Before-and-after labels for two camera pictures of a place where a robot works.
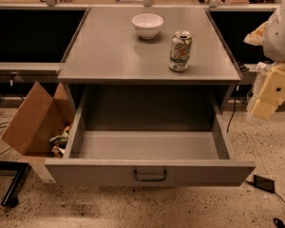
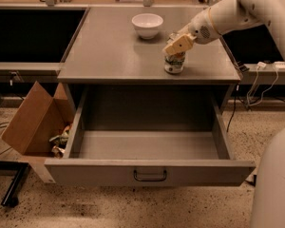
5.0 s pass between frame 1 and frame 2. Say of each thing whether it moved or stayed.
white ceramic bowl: stayed
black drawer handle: stayed
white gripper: moved
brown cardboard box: stayed
